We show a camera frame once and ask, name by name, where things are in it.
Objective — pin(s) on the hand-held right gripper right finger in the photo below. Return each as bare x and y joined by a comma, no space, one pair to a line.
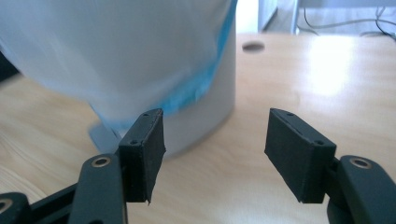
299,155

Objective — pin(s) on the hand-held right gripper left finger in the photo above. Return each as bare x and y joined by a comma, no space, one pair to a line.
141,158

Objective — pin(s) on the white trash bin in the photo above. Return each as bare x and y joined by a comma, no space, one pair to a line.
218,93

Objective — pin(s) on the dark object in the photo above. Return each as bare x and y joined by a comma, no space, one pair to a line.
7,67

